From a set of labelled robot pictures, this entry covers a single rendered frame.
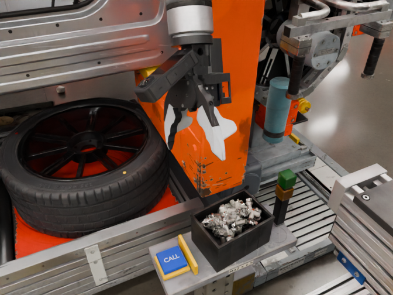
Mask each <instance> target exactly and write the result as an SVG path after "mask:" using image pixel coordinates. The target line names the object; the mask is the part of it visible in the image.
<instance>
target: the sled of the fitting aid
mask: <svg viewBox="0 0 393 295"><path fill-rule="evenodd" d="M287 136H288V137H289V138H291V139H292V140H293V141H294V142H295V143H296V144H297V145H298V146H300V147H301V148H302V150H301V154H300V155H299V156H295V157H292V158H290V159H287V160H283V161H281V162H278V163H274V164H271V165H269V166H266V167H263V169H262V174H261V181H260V185H263V184H266V183H269V182H271V181H274V180H277V179H278V174H279V172H280V171H283V170H286V169H290V170H291V171H292V172H293V173H297V172H299V171H303V170H305V169H308V168H311V167H314V165H315V162H316V158H317V155H316V154H314V152H313V151H311V150H310V149H309V148H308V147H307V146H305V145H304V144H303V143H302V142H301V141H299V140H300V139H299V138H298V137H297V136H295V135H294V134H293V133H291V134H290V135H287Z"/></svg>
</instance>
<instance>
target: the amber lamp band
mask: <svg viewBox="0 0 393 295"><path fill-rule="evenodd" d="M293 192H294V188H291V189H289V190H286V191H284V190H283V189H282V188H281V187H280V186H279V185H278V184H277V185H276V188H275V195H276V196H277V197H278V198H279V199H280V200H281V201H285V200H287V199H290V198H292V195H293Z"/></svg>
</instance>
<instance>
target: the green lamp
mask: <svg viewBox="0 0 393 295"><path fill-rule="evenodd" d="M296 180H297V176H296V174H295V173H293V172H292V171H291V170H290V169H286V170H283V171H280V172H279V174H278V179H277V182H278V183H279V184H280V185H281V186H282V187H283V188H284V189H287V188H290V187H293V186H294V185H295V183H296Z"/></svg>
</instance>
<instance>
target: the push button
mask: <svg viewBox="0 0 393 295"><path fill-rule="evenodd" d="M156 256H157V259H158V261H159V264H160V266H161V268H162V270H163V273H164V275H167V274H169V273H171V272H174V271H176V270H178V269H181V268H184V267H186V266H188V264H187V261H186V260H185V258H184V255H183V254H182V252H181V250H180V248H179V246H178V245H177V246H175V247H172V248H170V249H167V250H164V251H162V252H159V253H157V254H156Z"/></svg>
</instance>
